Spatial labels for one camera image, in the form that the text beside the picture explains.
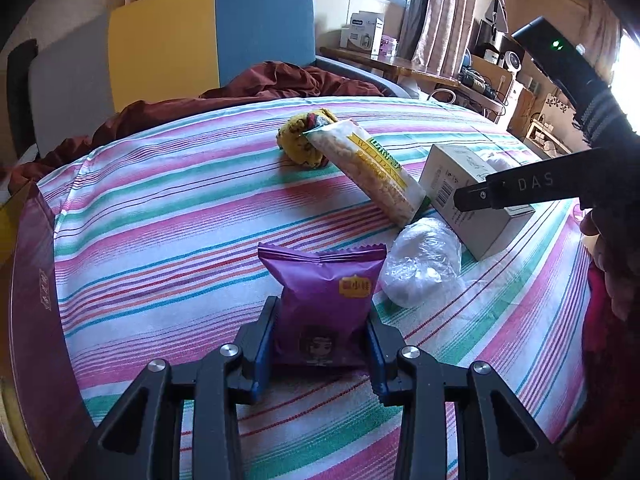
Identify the wooden cabinet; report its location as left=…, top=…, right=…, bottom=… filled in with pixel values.
left=470, top=52, right=541, bottom=126

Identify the striped tablecloth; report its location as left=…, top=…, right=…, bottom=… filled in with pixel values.
left=37, top=95, right=601, bottom=480

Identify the white appliance carton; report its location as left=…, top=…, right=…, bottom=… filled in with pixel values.
left=340, top=11, right=385, bottom=56

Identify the purple snack packet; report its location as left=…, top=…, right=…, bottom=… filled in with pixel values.
left=257, top=241, right=387, bottom=368

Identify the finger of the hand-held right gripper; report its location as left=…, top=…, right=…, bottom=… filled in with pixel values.
left=452, top=180, right=537, bottom=213

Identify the yellow sock ball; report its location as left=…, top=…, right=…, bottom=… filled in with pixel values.
left=276, top=107, right=341, bottom=170

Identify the rice cracker packet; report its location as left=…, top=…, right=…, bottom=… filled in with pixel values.
left=301, top=119, right=428, bottom=226

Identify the person's red clothing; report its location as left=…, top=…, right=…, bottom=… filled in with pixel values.
left=580, top=260, right=640, bottom=441

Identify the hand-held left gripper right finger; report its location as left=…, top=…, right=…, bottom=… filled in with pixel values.
left=362, top=305, right=576, bottom=480

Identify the maroon blanket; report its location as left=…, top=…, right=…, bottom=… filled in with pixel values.
left=0, top=60, right=386, bottom=201

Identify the wooden desk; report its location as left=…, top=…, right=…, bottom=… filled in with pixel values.
left=319, top=46, right=461, bottom=93

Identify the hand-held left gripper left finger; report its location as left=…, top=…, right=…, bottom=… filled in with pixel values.
left=75, top=296, right=277, bottom=480

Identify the large white ball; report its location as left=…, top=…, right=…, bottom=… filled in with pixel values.
left=382, top=217, right=463, bottom=307

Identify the cream cardboard box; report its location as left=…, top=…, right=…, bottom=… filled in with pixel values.
left=419, top=143, right=536, bottom=262

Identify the gold tin box maroon outside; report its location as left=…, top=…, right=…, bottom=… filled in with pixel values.
left=0, top=180, right=96, bottom=480

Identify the person's right hand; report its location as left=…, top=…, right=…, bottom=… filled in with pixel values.
left=580, top=202, right=640, bottom=321

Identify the grey yellow blue armchair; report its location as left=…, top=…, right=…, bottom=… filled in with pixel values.
left=27, top=0, right=421, bottom=158

